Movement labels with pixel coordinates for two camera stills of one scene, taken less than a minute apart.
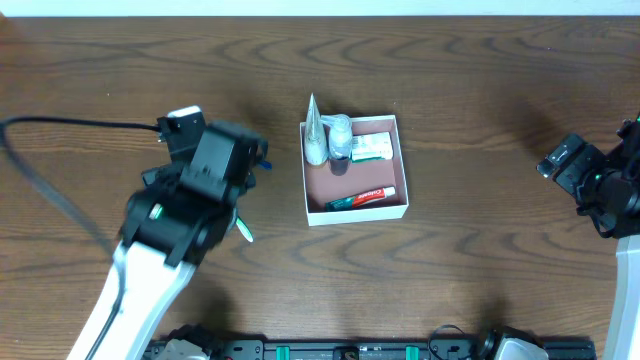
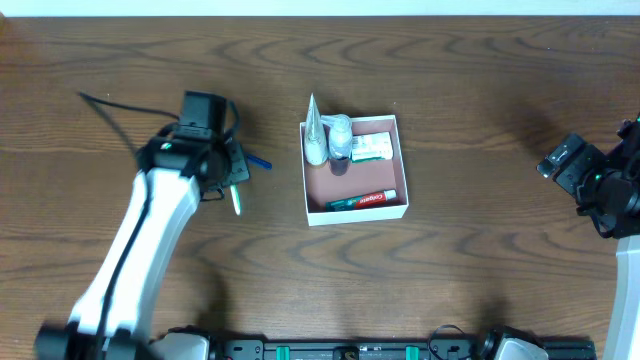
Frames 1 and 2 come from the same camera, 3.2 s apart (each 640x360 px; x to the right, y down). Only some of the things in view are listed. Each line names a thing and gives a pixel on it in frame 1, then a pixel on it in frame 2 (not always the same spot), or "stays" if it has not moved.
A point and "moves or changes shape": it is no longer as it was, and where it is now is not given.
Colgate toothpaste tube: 352,201 stays
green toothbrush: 244,229 moves or changes shape
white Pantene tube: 316,149 stays
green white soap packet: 371,146 stays
